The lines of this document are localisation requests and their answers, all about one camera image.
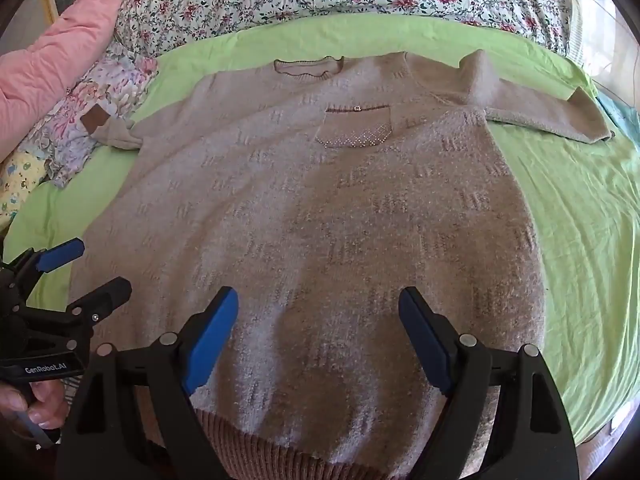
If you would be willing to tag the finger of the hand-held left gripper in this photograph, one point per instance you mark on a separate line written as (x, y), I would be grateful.
(60, 254)
(107, 295)

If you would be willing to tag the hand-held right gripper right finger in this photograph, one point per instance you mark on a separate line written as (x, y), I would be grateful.
(425, 340)

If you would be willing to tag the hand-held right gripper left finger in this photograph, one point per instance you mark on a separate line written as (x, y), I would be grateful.
(215, 340)

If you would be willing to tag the green bed sheet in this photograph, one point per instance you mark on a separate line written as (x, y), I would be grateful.
(575, 240)

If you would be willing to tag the person's left hand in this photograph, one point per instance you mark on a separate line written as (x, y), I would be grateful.
(47, 405)

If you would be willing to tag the light blue cloth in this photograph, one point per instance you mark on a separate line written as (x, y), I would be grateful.
(620, 110)

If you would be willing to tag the yellow printed cloth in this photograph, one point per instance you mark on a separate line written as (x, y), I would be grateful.
(20, 175)

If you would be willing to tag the pastel floral garment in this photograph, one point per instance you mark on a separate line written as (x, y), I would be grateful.
(100, 90)

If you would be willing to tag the pink quilt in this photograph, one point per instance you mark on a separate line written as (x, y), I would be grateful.
(55, 60)

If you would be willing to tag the beige knitted sweater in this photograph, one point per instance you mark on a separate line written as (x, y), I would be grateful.
(300, 210)

